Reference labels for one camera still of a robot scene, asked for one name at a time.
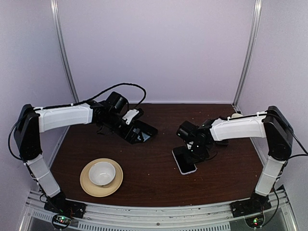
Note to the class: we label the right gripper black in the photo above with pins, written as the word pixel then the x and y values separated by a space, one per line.
pixel 206 155

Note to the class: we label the black smartphone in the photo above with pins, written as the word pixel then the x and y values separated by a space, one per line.
pixel 184 168

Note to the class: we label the dark purple smartphone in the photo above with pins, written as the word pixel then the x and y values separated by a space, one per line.
pixel 222 143

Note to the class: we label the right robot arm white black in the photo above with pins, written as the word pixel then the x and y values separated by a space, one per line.
pixel 269 124

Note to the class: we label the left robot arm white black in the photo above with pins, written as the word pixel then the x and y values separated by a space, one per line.
pixel 34 121

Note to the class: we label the light blue phone case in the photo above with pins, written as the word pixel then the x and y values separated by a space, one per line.
pixel 144 137

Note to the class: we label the cream ribbed mug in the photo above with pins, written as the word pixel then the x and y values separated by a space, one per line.
pixel 236 115

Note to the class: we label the white ceramic bowl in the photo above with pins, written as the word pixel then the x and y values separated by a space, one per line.
pixel 102 173

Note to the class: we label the tan round plate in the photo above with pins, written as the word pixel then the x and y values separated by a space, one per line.
pixel 101 191

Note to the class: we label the right circuit board with leds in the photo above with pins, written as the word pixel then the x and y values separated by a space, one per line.
pixel 255 222

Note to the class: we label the circuit board with leds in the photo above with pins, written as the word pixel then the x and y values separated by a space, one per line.
pixel 255 222
pixel 60 221

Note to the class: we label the left circuit board with leds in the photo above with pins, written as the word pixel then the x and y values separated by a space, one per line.
pixel 60 221

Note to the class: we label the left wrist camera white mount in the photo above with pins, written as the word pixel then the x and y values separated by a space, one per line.
pixel 132 114

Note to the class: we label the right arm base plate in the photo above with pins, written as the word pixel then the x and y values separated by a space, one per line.
pixel 247 208

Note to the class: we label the front aluminium rail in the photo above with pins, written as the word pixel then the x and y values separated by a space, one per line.
pixel 211 217

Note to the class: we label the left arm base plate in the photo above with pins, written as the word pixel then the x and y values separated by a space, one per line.
pixel 60 205

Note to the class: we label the left aluminium frame post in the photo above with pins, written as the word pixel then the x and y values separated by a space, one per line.
pixel 64 57

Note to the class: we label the aluminium frame post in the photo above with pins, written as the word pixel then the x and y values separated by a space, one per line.
pixel 64 57
pixel 249 52

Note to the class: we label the right aluminium frame post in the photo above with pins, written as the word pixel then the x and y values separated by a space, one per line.
pixel 249 52

